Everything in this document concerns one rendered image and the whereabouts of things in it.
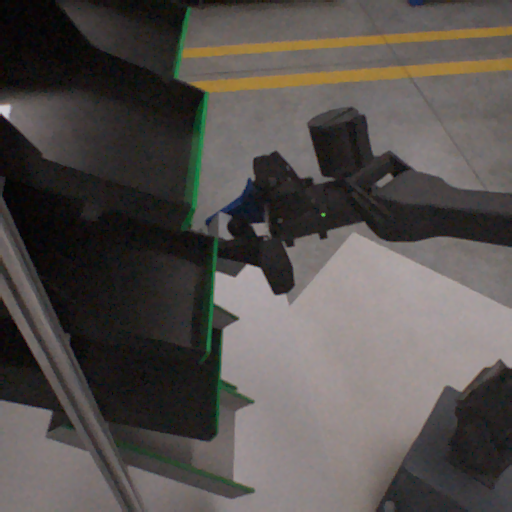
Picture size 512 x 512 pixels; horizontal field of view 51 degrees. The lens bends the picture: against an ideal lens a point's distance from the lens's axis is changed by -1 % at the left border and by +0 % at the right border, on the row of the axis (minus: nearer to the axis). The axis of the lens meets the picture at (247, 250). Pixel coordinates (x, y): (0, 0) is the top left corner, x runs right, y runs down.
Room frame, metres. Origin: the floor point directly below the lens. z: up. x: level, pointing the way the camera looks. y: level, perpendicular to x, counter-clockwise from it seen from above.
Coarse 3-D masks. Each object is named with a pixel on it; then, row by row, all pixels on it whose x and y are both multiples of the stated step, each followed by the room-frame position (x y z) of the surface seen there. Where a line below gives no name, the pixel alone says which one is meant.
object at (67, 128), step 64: (0, 0) 0.36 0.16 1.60; (0, 64) 0.33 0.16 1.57; (64, 64) 0.36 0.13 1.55; (128, 64) 0.36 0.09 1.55; (0, 128) 0.23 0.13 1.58; (64, 128) 0.29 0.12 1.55; (128, 128) 0.31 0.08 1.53; (192, 128) 0.34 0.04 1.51; (64, 192) 0.23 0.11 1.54; (128, 192) 0.23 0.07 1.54; (192, 192) 0.25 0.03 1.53
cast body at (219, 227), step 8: (216, 216) 0.47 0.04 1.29; (224, 216) 0.47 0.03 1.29; (216, 224) 0.46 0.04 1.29; (224, 224) 0.46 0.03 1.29; (232, 224) 0.45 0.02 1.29; (240, 224) 0.46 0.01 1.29; (248, 224) 0.47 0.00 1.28; (208, 232) 0.46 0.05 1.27; (216, 232) 0.45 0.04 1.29; (224, 232) 0.45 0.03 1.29; (232, 232) 0.45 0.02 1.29; (240, 232) 0.45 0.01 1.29; (224, 240) 0.44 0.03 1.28; (216, 264) 0.44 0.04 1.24; (224, 264) 0.44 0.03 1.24; (232, 264) 0.44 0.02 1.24; (240, 264) 0.44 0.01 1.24; (224, 272) 0.44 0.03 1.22; (232, 272) 0.44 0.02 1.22
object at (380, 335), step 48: (336, 288) 0.70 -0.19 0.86; (384, 288) 0.70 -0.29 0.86; (432, 288) 0.70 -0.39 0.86; (336, 336) 0.58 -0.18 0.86; (384, 336) 0.58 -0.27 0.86; (432, 336) 0.58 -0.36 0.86; (480, 336) 0.58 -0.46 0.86; (336, 384) 0.48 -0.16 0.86; (384, 384) 0.48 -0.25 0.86; (432, 384) 0.48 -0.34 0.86; (336, 432) 0.38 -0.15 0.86; (384, 432) 0.38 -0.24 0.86; (336, 480) 0.30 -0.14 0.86; (384, 480) 0.30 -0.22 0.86
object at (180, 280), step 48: (48, 192) 0.36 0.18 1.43; (48, 240) 0.32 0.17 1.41; (96, 240) 0.33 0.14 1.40; (144, 240) 0.35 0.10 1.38; (192, 240) 0.36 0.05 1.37; (48, 288) 0.23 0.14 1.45; (96, 288) 0.28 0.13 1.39; (144, 288) 0.29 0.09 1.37; (192, 288) 0.31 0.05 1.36; (96, 336) 0.23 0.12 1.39; (144, 336) 0.23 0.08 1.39; (192, 336) 0.26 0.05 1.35
